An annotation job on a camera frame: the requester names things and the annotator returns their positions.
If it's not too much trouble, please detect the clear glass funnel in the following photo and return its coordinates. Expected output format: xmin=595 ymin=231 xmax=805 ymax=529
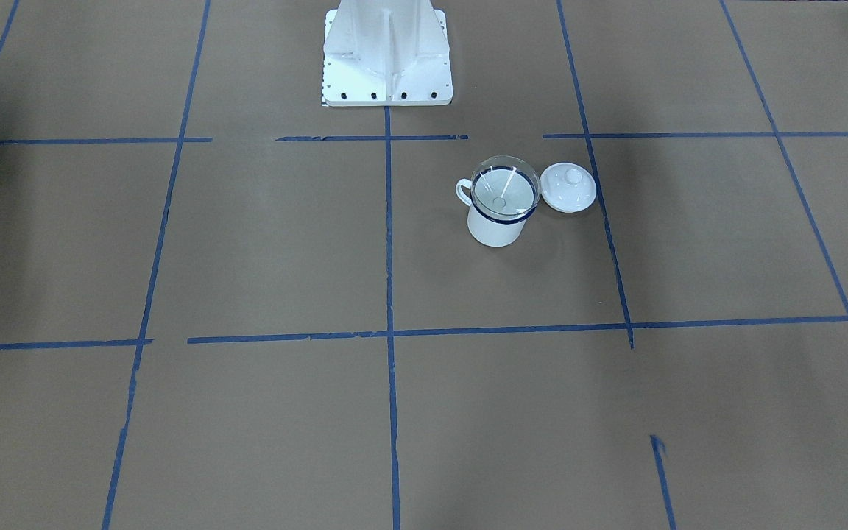
xmin=469 ymin=155 xmax=541 ymax=224

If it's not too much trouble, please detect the white enamel mug blue rim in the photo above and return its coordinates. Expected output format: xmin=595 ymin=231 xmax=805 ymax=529
xmin=455 ymin=179 xmax=534 ymax=247

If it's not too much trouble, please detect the white ceramic lid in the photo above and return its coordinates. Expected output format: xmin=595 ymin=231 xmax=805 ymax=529
xmin=540 ymin=162 xmax=598 ymax=213

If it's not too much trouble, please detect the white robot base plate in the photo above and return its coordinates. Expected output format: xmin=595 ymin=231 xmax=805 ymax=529
xmin=321 ymin=1 xmax=454 ymax=107

